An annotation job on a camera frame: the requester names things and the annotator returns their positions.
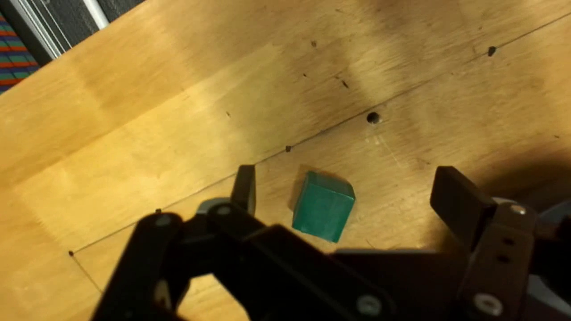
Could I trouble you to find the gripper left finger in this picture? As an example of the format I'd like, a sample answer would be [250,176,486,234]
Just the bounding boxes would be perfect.
[91,165,395,321]

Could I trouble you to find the green cube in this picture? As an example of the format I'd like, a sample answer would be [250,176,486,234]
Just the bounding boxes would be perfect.
[292,171,356,243]

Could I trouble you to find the dark panel with white frame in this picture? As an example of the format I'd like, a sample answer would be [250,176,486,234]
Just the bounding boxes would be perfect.
[0,0,145,66]

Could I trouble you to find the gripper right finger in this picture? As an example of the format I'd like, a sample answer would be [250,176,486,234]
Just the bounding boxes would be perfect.
[430,166,571,321]

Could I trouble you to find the striped multicolour carpet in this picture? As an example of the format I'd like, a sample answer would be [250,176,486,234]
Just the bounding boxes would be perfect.
[0,13,40,93]

